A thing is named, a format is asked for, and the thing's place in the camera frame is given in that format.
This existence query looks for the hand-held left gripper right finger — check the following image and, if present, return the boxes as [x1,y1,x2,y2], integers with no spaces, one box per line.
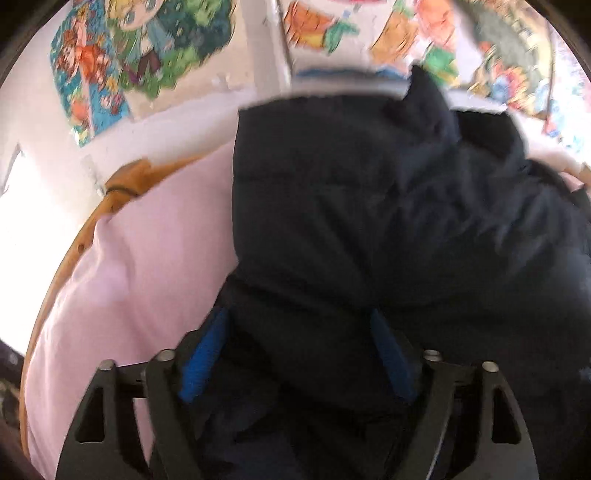
[369,308,541,480]

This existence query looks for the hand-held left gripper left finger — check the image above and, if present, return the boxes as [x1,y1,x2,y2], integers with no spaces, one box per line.
[55,307,232,480]

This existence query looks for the dark navy padded jacket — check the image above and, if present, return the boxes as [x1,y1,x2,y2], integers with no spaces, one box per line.
[203,65,591,480]

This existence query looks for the pink bed sheet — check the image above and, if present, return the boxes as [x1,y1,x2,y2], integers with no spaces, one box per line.
[23,138,243,480]

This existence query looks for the dark green cartoon poster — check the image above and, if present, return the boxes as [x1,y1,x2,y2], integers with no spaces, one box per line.
[462,0,555,121]

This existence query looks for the orange and green cartoon poster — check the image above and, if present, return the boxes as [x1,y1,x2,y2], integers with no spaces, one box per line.
[281,0,462,88]

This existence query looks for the wooden bed frame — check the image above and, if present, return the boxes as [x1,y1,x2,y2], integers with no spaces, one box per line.
[18,157,208,462]

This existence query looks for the white wall hook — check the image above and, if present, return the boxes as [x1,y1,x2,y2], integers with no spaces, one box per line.
[79,154,105,195]

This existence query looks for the pale speckled wall poster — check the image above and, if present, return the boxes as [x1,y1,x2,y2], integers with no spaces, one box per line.
[542,41,591,160]

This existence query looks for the cartoon figures wall poster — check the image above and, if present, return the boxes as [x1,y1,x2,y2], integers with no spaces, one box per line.
[50,0,237,148]

